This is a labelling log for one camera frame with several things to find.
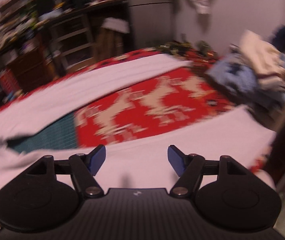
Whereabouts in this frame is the white cloth garment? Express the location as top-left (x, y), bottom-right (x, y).
top-left (0, 54), bottom-right (275, 189)

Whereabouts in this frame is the pile of folded clothes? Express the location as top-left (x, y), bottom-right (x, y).
top-left (206, 26), bottom-right (285, 109)

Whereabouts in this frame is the green cutting mat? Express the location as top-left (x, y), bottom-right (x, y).
top-left (7, 113), bottom-right (78, 153)

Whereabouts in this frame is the red patterned knit blanket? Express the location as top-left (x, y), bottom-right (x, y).
top-left (0, 48), bottom-right (270, 240)

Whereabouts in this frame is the green plant decoration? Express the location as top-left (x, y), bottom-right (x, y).
top-left (157, 40), bottom-right (218, 59)

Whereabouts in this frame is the white drawer shelf unit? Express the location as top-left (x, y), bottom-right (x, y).
top-left (50, 15), bottom-right (94, 72)

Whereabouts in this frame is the grey refrigerator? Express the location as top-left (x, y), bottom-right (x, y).
top-left (128, 0), bottom-right (173, 48)

